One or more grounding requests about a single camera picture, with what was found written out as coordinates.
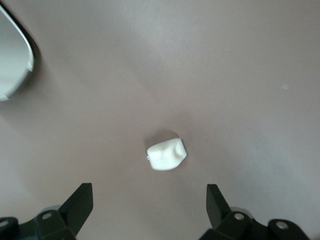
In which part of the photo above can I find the small white steamed bun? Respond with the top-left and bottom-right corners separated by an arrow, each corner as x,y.
146,137 -> 188,172

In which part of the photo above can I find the brown table cover mat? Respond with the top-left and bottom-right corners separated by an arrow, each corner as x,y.
0,0 -> 320,240

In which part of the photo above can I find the cream rabbit print tray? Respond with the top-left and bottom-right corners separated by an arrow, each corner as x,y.
0,4 -> 35,102

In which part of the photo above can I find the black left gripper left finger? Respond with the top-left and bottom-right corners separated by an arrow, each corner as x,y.
0,182 -> 95,240

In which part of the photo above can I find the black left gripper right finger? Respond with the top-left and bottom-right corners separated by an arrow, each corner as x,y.
199,184 -> 311,240

